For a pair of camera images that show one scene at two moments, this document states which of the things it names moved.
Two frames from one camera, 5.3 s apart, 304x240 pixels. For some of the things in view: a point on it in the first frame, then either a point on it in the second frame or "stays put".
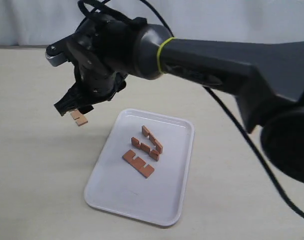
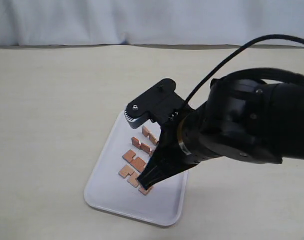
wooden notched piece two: x=138 y=164 stays put
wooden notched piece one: x=79 y=117 to x=132 y=179
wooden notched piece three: x=153 y=154 stays put
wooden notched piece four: x=152 y=139 stays put
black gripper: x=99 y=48 to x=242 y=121
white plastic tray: x=116 y=185 stays put
